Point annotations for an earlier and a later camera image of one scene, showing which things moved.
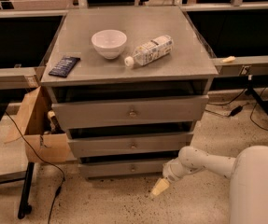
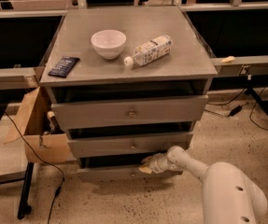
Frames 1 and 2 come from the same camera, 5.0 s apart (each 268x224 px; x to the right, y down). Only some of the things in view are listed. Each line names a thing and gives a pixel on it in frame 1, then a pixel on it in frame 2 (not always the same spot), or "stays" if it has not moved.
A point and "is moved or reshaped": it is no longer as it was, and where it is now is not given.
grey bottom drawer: x=154 y=168 is moved or reshaped
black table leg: x=24 y=206 stays
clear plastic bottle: x=150 y=51 stays
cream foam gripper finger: x=161 y=186 to x=148 y=169
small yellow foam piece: x=228 y=60 stays
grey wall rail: x=249 y=65 stays
